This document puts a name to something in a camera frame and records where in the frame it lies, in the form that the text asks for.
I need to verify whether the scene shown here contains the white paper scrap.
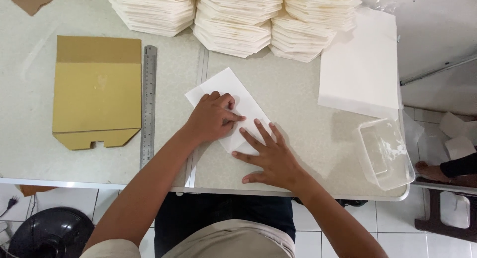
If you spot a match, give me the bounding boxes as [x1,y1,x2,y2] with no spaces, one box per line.
[439,111,477,140]
[444,135,477,161]

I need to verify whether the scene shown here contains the black fan base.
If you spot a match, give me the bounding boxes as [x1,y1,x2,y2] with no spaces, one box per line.
[7,207,95,258]

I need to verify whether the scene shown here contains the person's black trousers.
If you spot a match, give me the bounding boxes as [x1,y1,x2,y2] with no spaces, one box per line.
[154,192,296,258]

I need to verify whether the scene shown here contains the person's beige shirt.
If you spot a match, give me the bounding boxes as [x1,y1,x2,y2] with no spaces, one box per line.
[80,219,296,258]

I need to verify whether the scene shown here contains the person's right hand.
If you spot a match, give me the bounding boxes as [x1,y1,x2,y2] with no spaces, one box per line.
[231,119,308,194]

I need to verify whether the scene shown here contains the steel ruler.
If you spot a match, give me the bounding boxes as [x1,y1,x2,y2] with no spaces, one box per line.
[140,45,158,170]

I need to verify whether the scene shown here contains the pile of flat white sheets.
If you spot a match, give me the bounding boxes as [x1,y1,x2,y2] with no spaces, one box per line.
[318,6,402,121]

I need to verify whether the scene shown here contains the dark wooden stool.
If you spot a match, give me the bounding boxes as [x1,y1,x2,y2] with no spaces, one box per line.
[413,175,477,244]

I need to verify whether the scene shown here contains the clear plastic container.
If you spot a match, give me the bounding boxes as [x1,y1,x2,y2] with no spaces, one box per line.
[357,118,416,192]

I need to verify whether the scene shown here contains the brown cardboard template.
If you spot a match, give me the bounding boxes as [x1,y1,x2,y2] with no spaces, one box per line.
[52,35,142,151]

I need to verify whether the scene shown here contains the stack of folded paper bags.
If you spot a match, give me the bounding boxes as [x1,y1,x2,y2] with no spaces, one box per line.
[106,0,198,38]
[270,0,362,63]
[192,0,283,59]

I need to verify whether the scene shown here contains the white paper sheet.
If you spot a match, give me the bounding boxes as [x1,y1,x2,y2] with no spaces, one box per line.
[185,67,277,156]

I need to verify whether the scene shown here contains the black power plug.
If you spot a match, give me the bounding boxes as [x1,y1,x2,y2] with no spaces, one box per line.
[0,196,19,218]

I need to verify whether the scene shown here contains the person's left hand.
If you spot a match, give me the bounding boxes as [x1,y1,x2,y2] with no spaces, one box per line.
[186,91,247,145]

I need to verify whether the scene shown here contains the grey metal rod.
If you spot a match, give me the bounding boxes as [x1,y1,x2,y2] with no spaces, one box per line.
[399,55,477,87]

